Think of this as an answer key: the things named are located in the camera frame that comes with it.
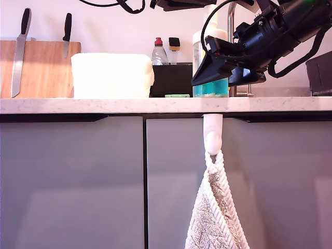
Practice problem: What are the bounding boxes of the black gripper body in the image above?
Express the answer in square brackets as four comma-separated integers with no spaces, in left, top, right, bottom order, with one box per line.
[204,7,286,73]

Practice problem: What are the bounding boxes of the glass soap dispenser white pump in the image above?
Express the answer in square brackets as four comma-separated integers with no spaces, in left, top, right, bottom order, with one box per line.
[192,4,230,98]

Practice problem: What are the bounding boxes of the steel kitchen faucet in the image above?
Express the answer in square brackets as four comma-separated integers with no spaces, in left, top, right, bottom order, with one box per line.
[227,2,255,97]

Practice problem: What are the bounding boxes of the black sink caddy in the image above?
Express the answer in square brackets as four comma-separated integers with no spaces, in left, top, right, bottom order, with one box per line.
[149,62,194,98]

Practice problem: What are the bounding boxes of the black dish brush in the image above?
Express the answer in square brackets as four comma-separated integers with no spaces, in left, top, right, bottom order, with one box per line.
[168,37,182,65]

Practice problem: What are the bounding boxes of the clear bottle red cap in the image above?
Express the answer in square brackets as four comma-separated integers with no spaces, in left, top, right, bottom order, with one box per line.
[151,37,169,66]

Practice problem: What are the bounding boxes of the white towel hook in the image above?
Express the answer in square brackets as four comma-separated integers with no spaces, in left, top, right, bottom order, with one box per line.
[202,113,223,156]

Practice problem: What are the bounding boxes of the dark dish rack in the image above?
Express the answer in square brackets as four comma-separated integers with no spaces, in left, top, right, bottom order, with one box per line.
[305,51,332,96]

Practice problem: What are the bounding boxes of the grey cabinet door wide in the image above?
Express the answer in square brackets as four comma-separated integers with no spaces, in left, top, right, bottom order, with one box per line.
[146,118,332,249]

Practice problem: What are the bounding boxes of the beige hanging towel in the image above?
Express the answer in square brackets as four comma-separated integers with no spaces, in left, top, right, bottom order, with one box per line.
[184,150,251,249]

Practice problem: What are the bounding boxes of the wooden knife board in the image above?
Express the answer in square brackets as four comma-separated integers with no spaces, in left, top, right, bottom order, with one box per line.
[0,40,81,99]

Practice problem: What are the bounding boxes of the grey cabinet door narrow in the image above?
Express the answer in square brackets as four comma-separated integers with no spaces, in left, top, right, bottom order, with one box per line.
[0,116,145,249]

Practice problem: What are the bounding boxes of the black looping cable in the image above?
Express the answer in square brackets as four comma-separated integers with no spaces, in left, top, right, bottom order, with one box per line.
[201,0,239,52]

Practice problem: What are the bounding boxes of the black cable strap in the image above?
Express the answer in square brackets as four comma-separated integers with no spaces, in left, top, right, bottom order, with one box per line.
[268,25,328,78]

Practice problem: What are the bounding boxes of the black overhead cable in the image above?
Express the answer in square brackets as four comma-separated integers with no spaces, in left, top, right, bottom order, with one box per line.
[77,0,146,15]

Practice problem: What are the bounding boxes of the small knife black handle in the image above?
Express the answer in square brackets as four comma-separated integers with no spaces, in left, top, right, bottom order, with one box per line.
[62,12,73,59]

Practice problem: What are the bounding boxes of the large bread knife black handle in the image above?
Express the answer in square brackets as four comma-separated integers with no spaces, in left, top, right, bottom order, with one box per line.
[10,7,32,99]

